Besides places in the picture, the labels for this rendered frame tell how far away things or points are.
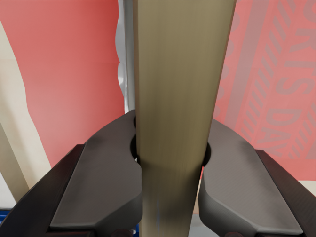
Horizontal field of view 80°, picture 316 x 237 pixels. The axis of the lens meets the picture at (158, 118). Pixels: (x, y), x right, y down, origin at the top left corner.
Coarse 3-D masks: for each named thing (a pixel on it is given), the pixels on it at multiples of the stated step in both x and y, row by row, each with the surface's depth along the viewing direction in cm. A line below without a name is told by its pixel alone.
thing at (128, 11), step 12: (132, 0) 11; (132, 12) 11; (132, 24) 11; (132, 36) 11; (132, 48) 12; (132, 60) 12; (132, 72) 13; (132, 84) 13; (132, 96) 13; (132, 108) 14
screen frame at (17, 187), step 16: (0, 128) 29; (0, 144) 29; (0, 160) 29; (16, 160) 32; (0, 176) 29; (16, 176) 32; (0, 192) 31; (16, 192) 32; (0, 208) 33; (192, 224) 35
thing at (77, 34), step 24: (0, 0) 21; (24, 0) 21; (48, 0) 21; (72, 0) 21; (96, 0) 21; (24, 24) 22; (48, 24) 22; (72, 24) 22; (96, 24) 22; (24, 48) 23; (48, 48) 23; (72, 48) 23; (96, 48) 23
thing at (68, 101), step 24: (24, 72) 25; (48, 72) 25; (72, 72) 25; (96, 72) 25; (48, 96) 27; (72, 96) 27; (96, 96) 27; (120, 96) 27; (48, 120) 29; (72, 120) 28; (96, 120) 28; (48, 144) 31; (72, 144) 31; (288, 168) 33; (312, 168) 33
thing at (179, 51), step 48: (144, 0) 5; (192, 0) 5; (144, 48) 6; (192, 48) 6; (144, 96) 6; (192, 96) 6; (144, 144) 8; (192, 144) 7; (144, 192) 9; (192, 192) 9
